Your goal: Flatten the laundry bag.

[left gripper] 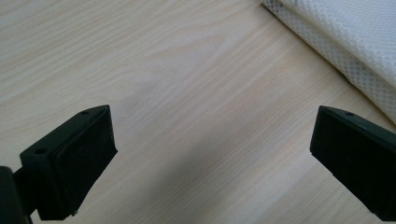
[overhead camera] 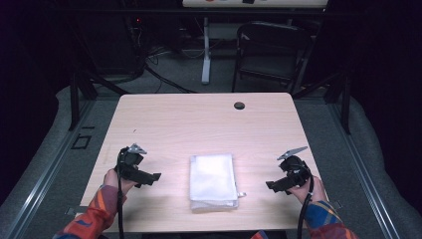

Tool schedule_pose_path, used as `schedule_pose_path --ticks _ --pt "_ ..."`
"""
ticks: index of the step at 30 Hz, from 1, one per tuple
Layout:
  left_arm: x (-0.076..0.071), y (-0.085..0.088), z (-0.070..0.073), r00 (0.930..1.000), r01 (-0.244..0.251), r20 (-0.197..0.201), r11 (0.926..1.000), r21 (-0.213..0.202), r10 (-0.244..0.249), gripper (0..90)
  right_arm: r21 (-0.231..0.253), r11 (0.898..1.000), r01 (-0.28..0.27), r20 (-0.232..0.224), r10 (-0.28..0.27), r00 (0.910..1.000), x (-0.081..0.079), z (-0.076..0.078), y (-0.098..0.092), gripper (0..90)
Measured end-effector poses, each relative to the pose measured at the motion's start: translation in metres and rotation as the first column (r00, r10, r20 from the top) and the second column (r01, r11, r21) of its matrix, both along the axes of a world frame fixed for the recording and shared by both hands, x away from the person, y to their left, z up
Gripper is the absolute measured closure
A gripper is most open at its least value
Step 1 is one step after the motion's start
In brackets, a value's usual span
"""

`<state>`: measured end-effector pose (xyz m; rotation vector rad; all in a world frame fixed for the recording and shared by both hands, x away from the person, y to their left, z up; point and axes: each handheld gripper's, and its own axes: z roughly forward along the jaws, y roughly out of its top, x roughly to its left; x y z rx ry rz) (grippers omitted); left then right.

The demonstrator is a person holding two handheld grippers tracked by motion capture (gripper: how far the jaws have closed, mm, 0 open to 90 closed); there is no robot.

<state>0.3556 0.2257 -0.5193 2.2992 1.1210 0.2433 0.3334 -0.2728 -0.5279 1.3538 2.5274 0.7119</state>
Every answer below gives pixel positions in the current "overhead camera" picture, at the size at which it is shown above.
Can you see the black metal stand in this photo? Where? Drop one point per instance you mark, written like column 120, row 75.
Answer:
column 345, row 99
column 74, row 99

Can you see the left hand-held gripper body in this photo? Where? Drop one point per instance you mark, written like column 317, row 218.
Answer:
column 130, row 159

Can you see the person's left hand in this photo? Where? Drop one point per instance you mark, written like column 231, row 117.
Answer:
column 112, row 181

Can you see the person's right hand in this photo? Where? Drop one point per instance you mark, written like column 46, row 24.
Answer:
column 316, row 192

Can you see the black table grommet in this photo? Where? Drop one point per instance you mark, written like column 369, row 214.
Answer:
column 239, row 106

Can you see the black folding chair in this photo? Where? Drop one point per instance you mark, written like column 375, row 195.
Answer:
column 272, row 49

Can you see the grey metal floor rail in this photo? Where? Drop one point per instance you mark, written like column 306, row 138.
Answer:
column 365, row 172
column 40, row 179

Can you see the white mesh zipper bag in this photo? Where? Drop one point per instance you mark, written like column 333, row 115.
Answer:
column 212, row 181

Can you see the white desk leg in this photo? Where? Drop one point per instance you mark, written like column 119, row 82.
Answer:
column 206, row 56

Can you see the dark equipment rack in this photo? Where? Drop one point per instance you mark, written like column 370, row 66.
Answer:
column 109, row 40

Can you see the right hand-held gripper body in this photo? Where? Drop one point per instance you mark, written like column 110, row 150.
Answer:
column 295, row 169

